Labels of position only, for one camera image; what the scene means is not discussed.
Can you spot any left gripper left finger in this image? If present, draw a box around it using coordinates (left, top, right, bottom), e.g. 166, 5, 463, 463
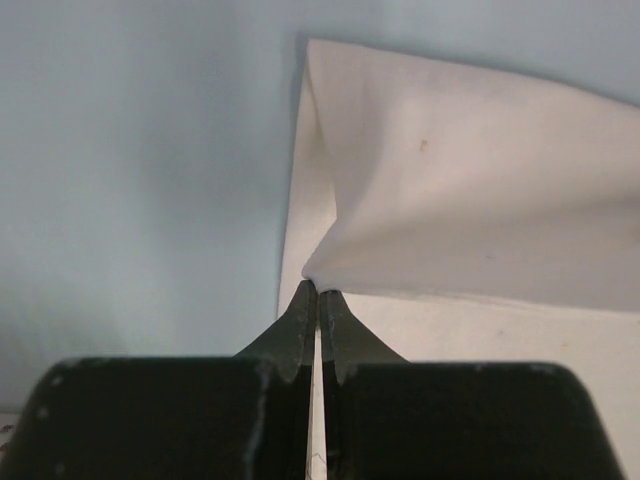
1, 281, 317, 479

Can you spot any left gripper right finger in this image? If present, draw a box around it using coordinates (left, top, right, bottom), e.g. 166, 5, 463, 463
319, 291, 623, 479

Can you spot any cream t shirt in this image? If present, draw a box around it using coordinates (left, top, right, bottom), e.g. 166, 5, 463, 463
279, 39, 639, 479

